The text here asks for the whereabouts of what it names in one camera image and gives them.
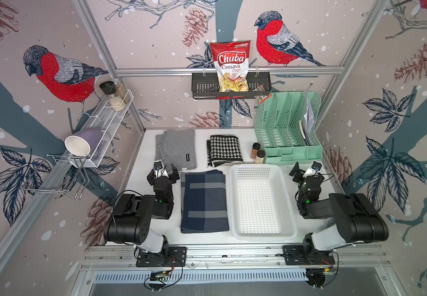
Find white wire wall shelf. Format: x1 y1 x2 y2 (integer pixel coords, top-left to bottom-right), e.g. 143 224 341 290
82 91 134 168

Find grey scarf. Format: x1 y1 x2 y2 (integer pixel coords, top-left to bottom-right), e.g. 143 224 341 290
155 129 197 173

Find pale spice bottle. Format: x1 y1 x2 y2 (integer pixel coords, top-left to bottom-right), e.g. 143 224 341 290
255 150 266 164

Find Chuba cassava chips bag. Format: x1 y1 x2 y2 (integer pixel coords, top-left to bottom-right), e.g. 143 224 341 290
210 41 250 93

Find glass jar on shelf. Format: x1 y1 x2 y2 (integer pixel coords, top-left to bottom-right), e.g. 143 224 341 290
113 78 130 104

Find orange spice bottle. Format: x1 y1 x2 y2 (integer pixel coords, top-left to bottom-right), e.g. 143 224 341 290
251 143 261 160

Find papers in organizer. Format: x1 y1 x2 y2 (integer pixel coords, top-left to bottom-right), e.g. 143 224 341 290
299 95 315 146

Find purple cup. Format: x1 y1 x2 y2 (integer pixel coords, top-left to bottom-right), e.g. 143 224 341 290
64 128 103 157

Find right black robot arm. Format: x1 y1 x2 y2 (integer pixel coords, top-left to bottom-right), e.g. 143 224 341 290
289 161 389 256

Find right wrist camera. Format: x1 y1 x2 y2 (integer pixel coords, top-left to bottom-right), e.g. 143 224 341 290
310 161 322 171

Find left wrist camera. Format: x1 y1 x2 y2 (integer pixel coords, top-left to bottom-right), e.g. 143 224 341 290
154 160 164 171

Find wire cup holder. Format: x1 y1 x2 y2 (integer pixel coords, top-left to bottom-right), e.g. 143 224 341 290
19 154 90 201

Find houndstooth folded scarf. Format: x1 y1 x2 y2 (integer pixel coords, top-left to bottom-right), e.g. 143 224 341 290
207 134 243 167

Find black lid spice jar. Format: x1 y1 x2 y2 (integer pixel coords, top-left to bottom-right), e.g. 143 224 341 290
99 81 126 112

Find navy plaid scarf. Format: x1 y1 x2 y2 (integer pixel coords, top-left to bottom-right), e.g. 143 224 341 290
180 170 229 234

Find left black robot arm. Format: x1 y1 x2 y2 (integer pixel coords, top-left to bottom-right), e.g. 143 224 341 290
104 160 180 258

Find green desk file organizer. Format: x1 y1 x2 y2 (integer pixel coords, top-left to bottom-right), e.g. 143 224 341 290
254 91 323 165

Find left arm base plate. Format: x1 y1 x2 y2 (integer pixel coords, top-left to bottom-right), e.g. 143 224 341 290
134 247 187 268

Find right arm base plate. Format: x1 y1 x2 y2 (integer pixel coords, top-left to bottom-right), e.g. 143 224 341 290
281 245 335 266

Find white plastic basket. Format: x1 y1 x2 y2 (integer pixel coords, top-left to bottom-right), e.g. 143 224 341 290
229 164 298 242

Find black wall shelf basket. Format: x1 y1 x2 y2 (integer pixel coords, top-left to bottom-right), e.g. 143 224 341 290
191 72 272 100

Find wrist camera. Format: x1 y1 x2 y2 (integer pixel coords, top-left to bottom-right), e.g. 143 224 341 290
154 160 164 171
310 161 322 171

